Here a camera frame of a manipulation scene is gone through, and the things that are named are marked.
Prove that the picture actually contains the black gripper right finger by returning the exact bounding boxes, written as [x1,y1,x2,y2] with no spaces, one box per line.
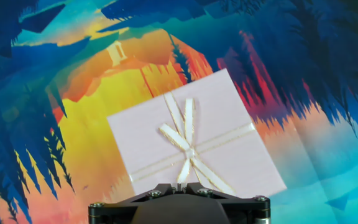
[180,182,272,224]

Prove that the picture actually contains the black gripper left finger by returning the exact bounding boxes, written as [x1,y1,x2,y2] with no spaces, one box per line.
[88,182,180,224]

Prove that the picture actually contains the colourful forest print cloth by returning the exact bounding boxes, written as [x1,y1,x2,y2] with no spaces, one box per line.
[0,0,358,224]

